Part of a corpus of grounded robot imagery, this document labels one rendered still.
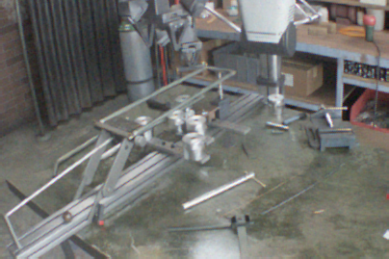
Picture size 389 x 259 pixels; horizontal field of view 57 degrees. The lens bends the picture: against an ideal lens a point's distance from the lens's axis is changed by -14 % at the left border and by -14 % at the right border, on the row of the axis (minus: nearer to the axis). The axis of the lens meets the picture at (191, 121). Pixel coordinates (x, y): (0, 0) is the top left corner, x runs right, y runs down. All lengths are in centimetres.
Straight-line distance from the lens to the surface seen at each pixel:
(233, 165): 102
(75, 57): 359
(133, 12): 93
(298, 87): 248
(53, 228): 86
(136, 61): 290
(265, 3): 160
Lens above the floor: 142
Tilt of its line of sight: 26 degrees down
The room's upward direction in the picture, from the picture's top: 6 degrees counter-clockwise
